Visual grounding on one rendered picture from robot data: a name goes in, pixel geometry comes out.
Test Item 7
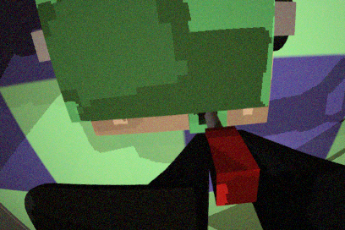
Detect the red-headed pin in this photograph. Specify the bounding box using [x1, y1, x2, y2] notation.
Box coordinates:
[204, 112, 260, 205]

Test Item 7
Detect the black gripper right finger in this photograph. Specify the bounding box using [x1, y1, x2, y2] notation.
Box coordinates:
[237, 130, 345, 230]

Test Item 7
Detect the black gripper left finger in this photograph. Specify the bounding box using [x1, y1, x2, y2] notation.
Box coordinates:
[24, 134, 210, 230]

